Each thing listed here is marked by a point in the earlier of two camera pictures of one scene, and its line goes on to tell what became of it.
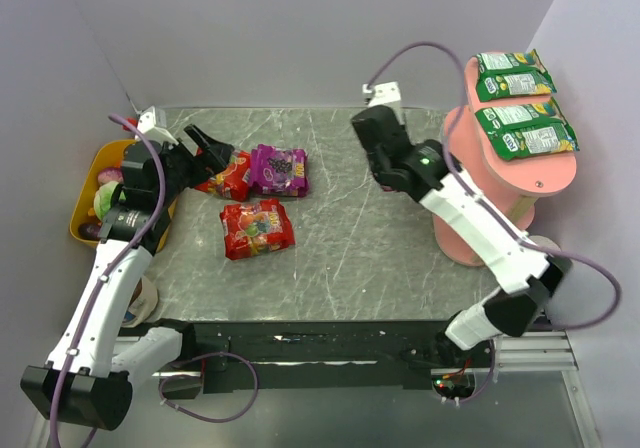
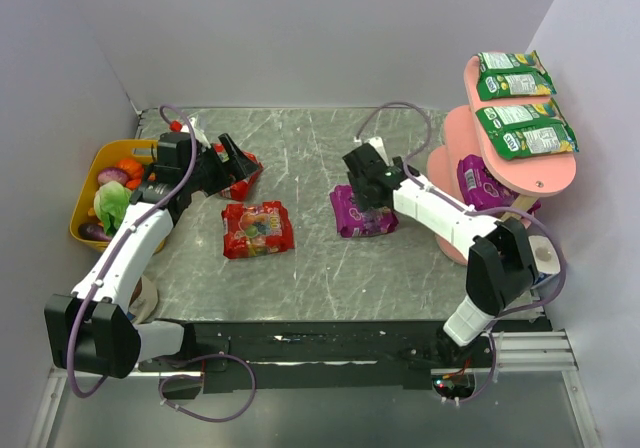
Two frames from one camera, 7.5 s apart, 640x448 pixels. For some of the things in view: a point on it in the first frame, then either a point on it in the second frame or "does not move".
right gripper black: [373, 125] -> [361, 194]
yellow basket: [105, 154] does not move
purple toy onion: [111, 174] does not move
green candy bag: [527, 130] does not move
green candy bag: [511, 74] does not move
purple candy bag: [279, 172] -> [352, 221]
